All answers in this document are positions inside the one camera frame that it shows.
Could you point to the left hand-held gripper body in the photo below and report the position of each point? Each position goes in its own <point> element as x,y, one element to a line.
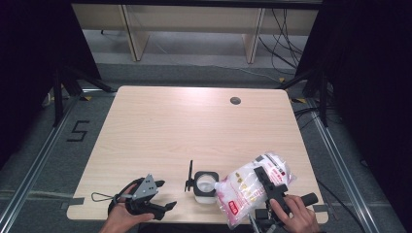
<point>144,191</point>

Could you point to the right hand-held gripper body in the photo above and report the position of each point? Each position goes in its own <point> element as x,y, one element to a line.
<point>278,194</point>

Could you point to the red and white spouted pouch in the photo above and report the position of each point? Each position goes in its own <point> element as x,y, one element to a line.
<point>243,191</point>

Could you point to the clear jar with black lid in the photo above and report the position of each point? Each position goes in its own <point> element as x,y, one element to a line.
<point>202,189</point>

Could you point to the person's right hand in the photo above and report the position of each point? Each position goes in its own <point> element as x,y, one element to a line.
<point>301,220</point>

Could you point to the person's left hand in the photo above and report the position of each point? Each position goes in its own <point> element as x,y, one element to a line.
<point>121,216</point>

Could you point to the grey tape strip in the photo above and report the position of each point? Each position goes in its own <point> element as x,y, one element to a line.
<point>320,208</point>
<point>76,201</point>

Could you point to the yellow black tape piece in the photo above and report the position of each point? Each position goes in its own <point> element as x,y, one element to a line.
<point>281,79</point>
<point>299,100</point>
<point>85,97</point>

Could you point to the black metal stand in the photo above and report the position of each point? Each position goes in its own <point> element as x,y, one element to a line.
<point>323,100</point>
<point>58,97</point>

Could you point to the black curtain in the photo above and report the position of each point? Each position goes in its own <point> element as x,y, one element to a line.
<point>372,81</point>
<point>29,64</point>

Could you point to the beige wooden desk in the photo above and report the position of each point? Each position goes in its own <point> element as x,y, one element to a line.
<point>194,19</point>

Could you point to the aluminium floor rail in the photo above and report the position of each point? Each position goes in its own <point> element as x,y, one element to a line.
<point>343,168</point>
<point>39,155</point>

